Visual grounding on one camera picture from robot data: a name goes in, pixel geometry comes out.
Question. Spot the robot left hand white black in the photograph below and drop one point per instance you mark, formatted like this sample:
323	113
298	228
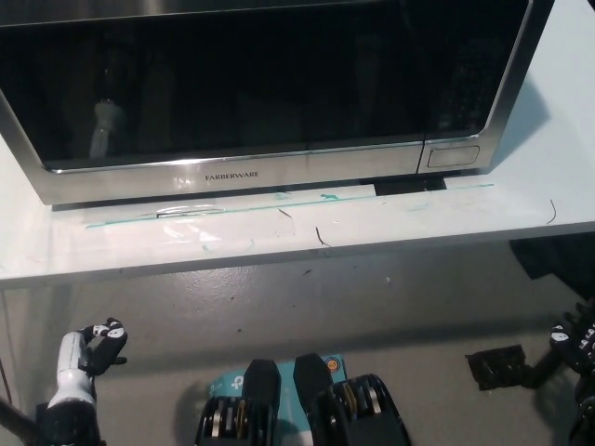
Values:
100	348

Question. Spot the robot right hand white black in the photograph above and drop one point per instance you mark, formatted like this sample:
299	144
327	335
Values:
578	341

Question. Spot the silver microwave door release button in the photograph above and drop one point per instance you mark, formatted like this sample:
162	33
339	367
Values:
453	157

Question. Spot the stainless steel microwave oven body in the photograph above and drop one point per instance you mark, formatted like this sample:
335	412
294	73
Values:
469	69

